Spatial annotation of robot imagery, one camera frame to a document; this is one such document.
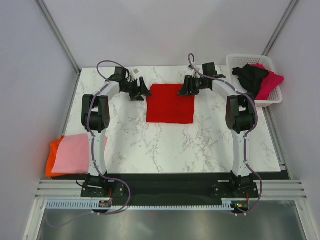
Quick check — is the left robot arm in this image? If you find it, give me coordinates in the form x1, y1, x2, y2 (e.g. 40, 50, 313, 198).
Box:
81, 66, 152, 177

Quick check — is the left aluminium frame post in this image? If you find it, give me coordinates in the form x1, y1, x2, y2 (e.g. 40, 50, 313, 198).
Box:
34, 0, 81, 77

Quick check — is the magenta t shirt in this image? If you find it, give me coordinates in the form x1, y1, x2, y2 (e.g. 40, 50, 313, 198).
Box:
251, 63, 284, 101

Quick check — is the black t shirt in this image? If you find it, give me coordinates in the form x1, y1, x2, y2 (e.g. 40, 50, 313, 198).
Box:
232, 64, 269, 98

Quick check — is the aluminium frame post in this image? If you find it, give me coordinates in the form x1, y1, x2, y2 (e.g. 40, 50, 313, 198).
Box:
34, 0, 81, 77
262, 0, 301, 56

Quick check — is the white slotted cable duct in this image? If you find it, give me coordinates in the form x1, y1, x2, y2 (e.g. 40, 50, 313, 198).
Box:
45, 199, 248, 211

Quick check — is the right aluminium frame post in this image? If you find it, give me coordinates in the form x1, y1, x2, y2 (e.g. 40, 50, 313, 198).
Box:
262, 0, 301, 56

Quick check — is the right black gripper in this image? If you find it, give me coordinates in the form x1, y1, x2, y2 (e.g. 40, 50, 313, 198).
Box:
177, 75, 206, 97

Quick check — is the white plastic basket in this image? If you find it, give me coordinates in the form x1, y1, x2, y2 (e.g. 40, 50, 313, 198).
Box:
226, 53, 284, 108

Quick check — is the folded pink t shirt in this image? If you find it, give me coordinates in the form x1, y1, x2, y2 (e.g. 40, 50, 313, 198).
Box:
51, 133, 109, 175

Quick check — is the red t shirt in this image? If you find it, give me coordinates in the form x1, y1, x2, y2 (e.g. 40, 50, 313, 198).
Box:
146, 83, 195, 124

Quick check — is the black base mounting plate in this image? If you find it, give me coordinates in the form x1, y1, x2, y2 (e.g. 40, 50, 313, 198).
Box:
81, 173, 259, 205

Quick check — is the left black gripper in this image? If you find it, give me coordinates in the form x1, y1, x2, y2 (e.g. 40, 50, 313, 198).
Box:
122, 77, 153, 102

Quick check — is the aluminium front rail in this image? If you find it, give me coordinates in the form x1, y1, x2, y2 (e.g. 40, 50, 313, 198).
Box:
35, 180, 307, 201

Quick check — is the folded orange t shirt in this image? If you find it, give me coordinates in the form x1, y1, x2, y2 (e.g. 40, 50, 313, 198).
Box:
45, 136, 64, 178

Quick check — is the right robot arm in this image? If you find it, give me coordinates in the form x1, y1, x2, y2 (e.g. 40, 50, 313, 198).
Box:
177, 63, 258, 179

